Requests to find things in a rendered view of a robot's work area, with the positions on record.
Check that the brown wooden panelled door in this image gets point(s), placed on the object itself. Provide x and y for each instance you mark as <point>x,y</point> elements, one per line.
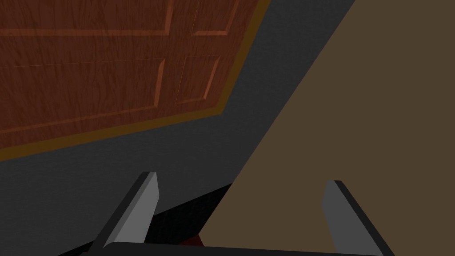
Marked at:
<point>106,67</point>

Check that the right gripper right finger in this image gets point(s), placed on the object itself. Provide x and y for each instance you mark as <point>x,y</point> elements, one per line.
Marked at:
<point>350,224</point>

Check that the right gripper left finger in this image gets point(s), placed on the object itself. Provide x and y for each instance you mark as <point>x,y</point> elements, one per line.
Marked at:
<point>137,213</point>

